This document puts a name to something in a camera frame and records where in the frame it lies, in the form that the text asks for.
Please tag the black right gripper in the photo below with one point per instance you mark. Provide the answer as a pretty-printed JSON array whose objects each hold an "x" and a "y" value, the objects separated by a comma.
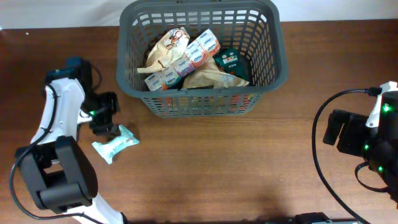
[{"x": 333, "y": 127}]

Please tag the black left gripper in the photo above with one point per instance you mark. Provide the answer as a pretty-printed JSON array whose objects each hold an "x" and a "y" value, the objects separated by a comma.
[{"x": 104, "y": 125}]

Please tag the mint green wipes packet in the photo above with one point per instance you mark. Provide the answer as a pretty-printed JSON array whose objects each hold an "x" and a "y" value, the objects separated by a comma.
[{"x": 108, "y": 150}]

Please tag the beige paper pouch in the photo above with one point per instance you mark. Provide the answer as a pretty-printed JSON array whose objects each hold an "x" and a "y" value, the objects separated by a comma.
[
  {"x": 166, "y": 51},
  {"x": 209, "y": 76}
]

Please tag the grey plastic basket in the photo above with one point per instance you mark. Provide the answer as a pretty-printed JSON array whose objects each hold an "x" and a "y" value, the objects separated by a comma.
[{"x": 251, "y": 27}]

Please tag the green Nescafe coffee bag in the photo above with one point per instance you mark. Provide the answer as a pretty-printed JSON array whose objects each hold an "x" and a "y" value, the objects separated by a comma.
[{"x": 228, "y": 61}]

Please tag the Kleenex tissue multipack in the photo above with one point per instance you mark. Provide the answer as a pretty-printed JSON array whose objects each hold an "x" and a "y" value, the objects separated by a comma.
[{"x": 197, "y": 52}]

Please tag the San Remo spaghetti packet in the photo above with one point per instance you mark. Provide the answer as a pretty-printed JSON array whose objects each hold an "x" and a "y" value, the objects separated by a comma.
[{"x": 185, "y": 106}]

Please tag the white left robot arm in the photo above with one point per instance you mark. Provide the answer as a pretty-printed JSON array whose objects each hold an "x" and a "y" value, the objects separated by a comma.
[{"x": 56, "y": 172}]

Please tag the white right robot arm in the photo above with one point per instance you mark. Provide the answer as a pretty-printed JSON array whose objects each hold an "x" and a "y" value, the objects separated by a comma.
[{"x": 376, "y": 144}]

